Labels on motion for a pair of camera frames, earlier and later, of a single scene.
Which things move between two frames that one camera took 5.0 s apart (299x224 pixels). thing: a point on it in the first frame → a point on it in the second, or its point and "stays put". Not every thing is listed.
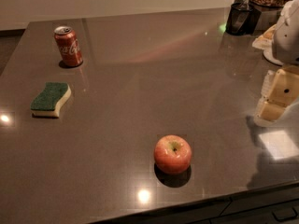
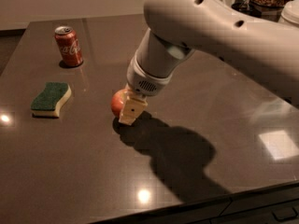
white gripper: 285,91 → 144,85
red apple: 172,154 → 118,101
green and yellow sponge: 48,103 stays put
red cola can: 68,46 stays put
